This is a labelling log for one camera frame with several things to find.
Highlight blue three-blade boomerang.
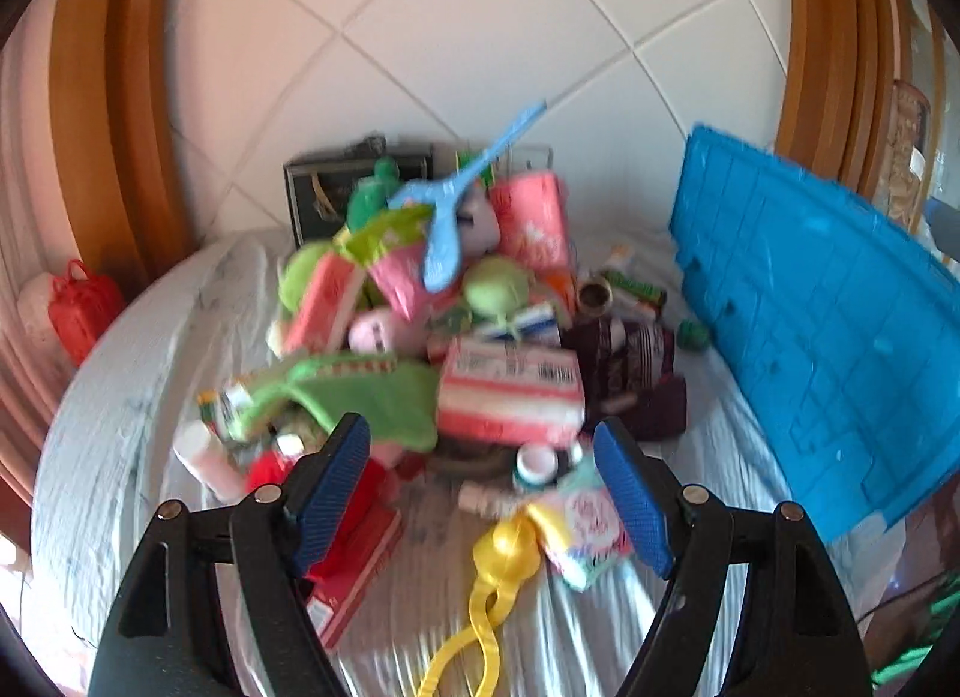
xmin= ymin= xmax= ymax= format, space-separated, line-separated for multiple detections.
xmin=386 ymin=101 xmax=548 ymax=295

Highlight white plush face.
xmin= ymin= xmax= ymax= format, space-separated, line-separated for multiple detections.
xmin=461 ymin=191 xmax=502 ymax=256

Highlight red toy suitcase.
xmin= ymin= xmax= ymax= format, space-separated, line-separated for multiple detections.
xmin=49 ymin=260 xmax=126 ymax=368

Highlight white pink bottle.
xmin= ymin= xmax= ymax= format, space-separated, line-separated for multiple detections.
xmin=174 ymin=421 xmax=247 ymax=503

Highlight white plastic bag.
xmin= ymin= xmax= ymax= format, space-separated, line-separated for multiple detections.
xmin=16 ymin=273 xmax=61 ymax=347

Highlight pink green foil packet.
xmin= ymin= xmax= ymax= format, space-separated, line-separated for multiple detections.
xmin=334 ymin=208 xmax=460 ymax=319

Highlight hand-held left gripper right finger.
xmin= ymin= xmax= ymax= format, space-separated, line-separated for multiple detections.
xmin=592 ymin=418 xmax=875 ymax=697

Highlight white jar teal lid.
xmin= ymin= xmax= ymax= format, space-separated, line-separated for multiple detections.
xmin=514 ymin=444 xmax=561 ymax=495

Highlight black gift box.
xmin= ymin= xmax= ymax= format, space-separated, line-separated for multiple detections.
xmin=283 ymin=140 xmax=436 ymax=248

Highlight blue plastic crate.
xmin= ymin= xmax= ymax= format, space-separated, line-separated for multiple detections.
xmin=667 ymin=123 xmax=960 ymax=544

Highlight green plush cloth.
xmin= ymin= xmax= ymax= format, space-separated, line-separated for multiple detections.
xmin=223 ymin=354 xmax=441 ymax=454

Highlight pink white tissue pack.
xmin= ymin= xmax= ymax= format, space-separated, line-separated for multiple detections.
xmin=437 ymin=335 xmax=586 ymax=447

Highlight long red box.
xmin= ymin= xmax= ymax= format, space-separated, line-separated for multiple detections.
xmin=300 ymin=502 xmax=406 ymax=649

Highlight pink pig plush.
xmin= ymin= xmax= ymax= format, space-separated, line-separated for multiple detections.
xmin=349 ymin=307 xmax=430 ymax=357

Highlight brown tape roll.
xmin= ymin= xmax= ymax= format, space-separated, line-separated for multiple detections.
xmin=576 ymin=275 xmax=617 ymax=319

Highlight wooden door frame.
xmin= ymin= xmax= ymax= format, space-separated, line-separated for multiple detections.
xmin=772 ymin=0 xmax=912 ymax=196
xmin=49 ymin=0 xmax=200 ymax=293

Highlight yellow plastic tongs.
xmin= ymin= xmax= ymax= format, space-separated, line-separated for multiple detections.
xmin=416 ymin=504 xmax=572 ymax=697

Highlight red dress pig plush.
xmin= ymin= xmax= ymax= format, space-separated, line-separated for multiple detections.
xmin=246 ymin=442 xmax=391 ymax=510

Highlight green frog plush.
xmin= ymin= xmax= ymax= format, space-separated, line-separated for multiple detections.
xmin=277 ymin=155 xmax=406 ymax=312

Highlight green tube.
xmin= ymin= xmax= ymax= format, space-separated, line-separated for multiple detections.
xmin=606 ymin=268 xmax=668 ymax=308

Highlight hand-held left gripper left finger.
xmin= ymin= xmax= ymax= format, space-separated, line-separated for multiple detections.
xmin=88 ymin=412 xmax=372 ymax=697

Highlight dark maroon bag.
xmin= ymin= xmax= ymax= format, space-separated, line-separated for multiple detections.
xmin=562 ymin=318 xmax=689 ymax=443

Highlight pink curtain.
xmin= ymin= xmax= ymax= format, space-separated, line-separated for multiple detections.
xmin=0 ymin=14 xmax=83 ymax=503

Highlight red yellow medicine box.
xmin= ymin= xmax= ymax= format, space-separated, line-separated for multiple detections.
xmin=196 ymin=380 xmax=260 ymax=437

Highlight blue white box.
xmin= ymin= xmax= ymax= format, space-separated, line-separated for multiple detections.
xmin=480 ymin=302 xmax=563 ymax=351

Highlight pink floral tissue pack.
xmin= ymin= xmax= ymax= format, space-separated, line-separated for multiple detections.
xmin=490 ymin=170 xmax=572 ymax=272

